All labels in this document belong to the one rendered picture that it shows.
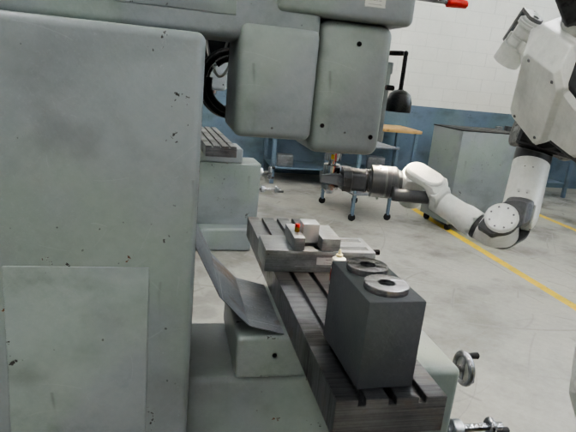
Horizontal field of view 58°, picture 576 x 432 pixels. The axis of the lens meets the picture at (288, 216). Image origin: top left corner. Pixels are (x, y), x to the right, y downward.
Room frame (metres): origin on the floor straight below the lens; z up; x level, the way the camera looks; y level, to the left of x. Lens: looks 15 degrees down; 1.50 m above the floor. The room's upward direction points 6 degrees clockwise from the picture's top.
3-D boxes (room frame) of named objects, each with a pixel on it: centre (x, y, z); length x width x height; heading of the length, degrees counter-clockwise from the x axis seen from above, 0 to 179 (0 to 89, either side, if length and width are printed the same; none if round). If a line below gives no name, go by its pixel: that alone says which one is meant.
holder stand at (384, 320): (1.02, -0.20, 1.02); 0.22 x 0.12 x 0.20; 15
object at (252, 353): (1.42, -0.11, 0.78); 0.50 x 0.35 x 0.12; 103
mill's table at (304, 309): (1.48, -0.09, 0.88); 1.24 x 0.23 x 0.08; 13
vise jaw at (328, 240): (1.58, -0.12, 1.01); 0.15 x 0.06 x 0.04; 12
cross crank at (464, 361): (1.54, -0.59, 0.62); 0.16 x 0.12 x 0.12; 103
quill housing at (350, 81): (1.42, -0.10, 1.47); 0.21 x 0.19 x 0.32; 13
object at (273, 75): (1.38, 0.08, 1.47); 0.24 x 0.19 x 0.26; 13
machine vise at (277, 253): (1.58, -0.10, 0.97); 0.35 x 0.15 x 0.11; 102
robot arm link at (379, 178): (1.42, -0.20, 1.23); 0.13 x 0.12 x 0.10; 179
